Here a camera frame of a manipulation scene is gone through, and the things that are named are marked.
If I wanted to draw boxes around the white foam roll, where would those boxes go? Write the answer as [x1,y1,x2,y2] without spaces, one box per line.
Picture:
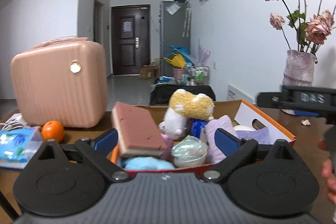
[234,125,255,131]

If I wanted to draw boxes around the lavender plush toy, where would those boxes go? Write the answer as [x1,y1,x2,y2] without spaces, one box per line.
[205,115,238,164]

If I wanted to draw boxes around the pink layered sponge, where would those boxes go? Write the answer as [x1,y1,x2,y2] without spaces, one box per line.
[112,102,167,157]

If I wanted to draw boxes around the translucent iridescent bag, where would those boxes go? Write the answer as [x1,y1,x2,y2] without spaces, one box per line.
[171,135,208,168]

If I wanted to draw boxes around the blue wet wipes pack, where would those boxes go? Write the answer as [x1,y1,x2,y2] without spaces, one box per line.
[190,119,207,139]

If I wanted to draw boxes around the light blue fluffy towel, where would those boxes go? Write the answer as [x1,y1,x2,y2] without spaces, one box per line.
[123,157,175,170]

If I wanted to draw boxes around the white yellow alpaca plush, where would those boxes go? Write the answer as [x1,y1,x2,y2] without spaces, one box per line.
[158,89,215,140]

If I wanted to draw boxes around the person right hand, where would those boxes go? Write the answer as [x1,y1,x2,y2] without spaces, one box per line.
[318,138,336,205]

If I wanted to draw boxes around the fallen pink petal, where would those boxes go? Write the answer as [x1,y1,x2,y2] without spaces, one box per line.
[301,119,311,126]

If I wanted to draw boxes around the purple textured vase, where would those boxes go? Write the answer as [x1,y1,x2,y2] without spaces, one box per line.
[282,50,315,86]

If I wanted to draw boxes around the red cardboard box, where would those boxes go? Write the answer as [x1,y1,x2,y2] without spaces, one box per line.
[110,100,296,177]

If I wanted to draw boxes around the orange fruit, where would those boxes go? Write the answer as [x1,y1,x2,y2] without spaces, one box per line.
[41,121,65,143]

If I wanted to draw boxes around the dried pink rose bouquet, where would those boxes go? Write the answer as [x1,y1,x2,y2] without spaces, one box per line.
[264,0,335,55]

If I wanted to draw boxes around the pink suitcase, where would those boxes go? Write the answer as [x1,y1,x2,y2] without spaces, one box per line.
[10,37,108,128]

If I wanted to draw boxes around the cluttered utility cart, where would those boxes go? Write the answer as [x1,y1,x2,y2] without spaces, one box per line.
[155,63,210,86]

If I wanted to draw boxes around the black chair back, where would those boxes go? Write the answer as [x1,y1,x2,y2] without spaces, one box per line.
[149,84,217,106]

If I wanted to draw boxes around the brown cardboard carton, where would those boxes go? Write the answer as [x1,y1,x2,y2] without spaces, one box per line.
[139,65,159,80]

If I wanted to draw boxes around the dark brown entrance door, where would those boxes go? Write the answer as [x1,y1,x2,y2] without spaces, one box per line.
[111,5,150,76]

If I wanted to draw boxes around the grey refrigerator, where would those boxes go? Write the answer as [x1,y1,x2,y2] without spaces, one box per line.
[159,1,190,76]

